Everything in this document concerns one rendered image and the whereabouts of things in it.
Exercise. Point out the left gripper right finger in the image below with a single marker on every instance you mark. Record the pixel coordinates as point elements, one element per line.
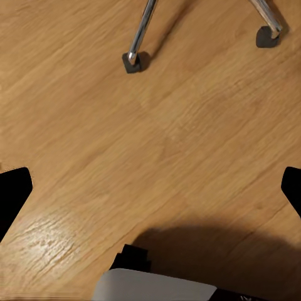
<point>291,187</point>

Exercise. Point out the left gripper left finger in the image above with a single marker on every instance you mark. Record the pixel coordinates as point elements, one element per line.
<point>15,188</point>

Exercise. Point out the swivel chair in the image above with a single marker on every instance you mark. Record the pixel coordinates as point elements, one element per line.
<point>267,36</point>

